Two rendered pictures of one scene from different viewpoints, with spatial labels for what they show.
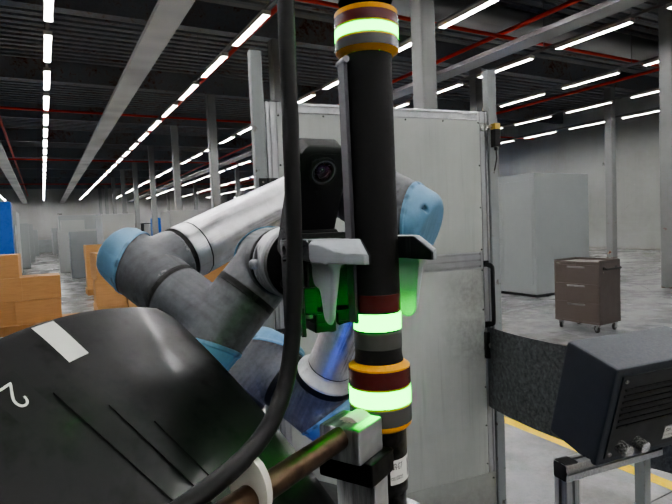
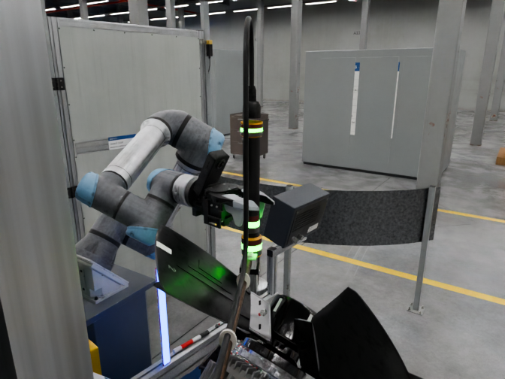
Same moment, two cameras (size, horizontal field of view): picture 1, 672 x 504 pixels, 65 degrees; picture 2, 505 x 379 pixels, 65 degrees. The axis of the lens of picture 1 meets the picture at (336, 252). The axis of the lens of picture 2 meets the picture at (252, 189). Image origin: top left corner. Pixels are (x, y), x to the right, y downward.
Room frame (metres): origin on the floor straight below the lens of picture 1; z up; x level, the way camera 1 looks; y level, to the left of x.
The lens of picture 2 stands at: (-0.32, 0.32, 1.72)
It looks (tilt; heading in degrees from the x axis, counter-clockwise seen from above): 17 degrees down; 333
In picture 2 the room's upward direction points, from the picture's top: straight up
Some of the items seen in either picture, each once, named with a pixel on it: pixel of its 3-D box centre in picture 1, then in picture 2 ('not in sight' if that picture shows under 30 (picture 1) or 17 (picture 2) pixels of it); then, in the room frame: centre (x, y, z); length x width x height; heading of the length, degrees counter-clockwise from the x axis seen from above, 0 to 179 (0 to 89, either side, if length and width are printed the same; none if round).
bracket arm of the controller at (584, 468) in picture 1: (609, 457); (287, 244); (0.94, -0.48, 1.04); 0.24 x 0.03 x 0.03; 112
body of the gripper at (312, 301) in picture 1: (319, 274); (214, 201); (0.47, 0.02, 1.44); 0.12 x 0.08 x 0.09; 22
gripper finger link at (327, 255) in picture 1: (332, 282); (239, 213); (0.36, 0.00, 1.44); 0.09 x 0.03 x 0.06; 12
